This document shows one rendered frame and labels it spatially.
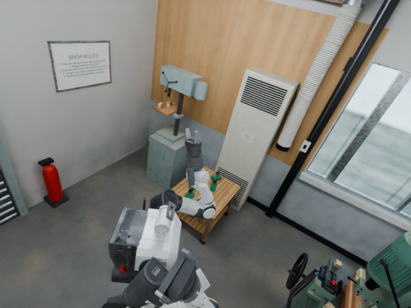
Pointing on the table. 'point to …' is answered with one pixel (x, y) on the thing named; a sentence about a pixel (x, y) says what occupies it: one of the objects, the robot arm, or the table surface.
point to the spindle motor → (398, 278)
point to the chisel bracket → (368, 291)
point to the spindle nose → (371, 284)
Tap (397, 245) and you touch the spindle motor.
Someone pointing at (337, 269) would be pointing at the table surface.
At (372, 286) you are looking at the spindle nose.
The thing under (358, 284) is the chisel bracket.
